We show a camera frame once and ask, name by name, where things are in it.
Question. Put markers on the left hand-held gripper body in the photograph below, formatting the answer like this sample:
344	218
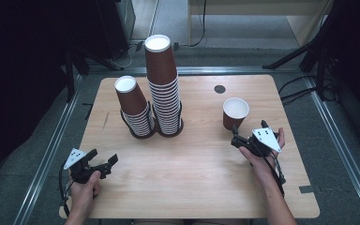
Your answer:
81	170

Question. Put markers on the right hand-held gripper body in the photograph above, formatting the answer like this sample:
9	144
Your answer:
264	140

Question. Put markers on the single brown paper cup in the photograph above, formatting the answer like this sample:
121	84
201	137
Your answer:
235	111

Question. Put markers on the tall stack of brown cups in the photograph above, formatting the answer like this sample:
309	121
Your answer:
165	97

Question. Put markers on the person's left hand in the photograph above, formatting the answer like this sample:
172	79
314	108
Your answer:
84	193

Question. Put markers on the person's right hand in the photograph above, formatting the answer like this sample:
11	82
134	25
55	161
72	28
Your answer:
262	165

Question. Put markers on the dark round table grommet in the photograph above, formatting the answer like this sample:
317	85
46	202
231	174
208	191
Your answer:
219	89

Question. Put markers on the short stack of brown cups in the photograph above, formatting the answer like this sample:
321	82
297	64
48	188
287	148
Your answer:
136	112

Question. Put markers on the grey tape strip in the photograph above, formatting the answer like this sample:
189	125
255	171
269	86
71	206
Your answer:
307	189

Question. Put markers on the black metal stand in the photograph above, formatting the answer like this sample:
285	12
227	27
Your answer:
70	75

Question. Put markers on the black tripod stand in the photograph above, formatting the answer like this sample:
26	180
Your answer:
312	43

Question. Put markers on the light wooden furniture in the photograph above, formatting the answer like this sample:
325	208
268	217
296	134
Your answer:
303	18

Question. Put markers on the black computer tower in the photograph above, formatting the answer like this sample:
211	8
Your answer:
112	28

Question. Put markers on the aluminium floor rail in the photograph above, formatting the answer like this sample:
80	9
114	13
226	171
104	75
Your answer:
231	70
343	140
47	150

